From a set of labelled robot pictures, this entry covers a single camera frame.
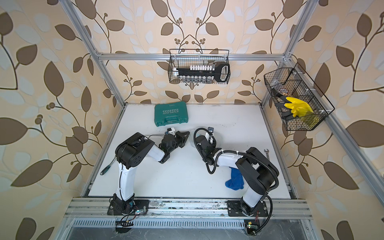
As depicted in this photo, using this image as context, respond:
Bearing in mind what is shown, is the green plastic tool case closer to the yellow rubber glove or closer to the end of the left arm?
the end of the left arm

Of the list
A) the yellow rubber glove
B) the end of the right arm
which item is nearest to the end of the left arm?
the end of the right arm

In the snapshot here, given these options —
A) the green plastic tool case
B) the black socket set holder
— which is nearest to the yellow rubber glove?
the black socket set holder

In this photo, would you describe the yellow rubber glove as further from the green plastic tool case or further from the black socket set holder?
the green plastic tool case

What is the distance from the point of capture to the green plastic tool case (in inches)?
42.5

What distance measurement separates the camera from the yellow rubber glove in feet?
2.19

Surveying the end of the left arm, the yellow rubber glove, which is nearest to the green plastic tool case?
the end of the left arm

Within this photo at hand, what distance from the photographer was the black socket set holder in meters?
0.82

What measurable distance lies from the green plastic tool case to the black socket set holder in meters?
0.30

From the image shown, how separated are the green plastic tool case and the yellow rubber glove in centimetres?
66

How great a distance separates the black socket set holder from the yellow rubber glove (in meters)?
0.35

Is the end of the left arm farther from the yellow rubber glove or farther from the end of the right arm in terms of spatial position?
the yellow rubber glove

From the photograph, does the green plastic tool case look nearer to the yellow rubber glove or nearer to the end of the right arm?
the end of the right arm
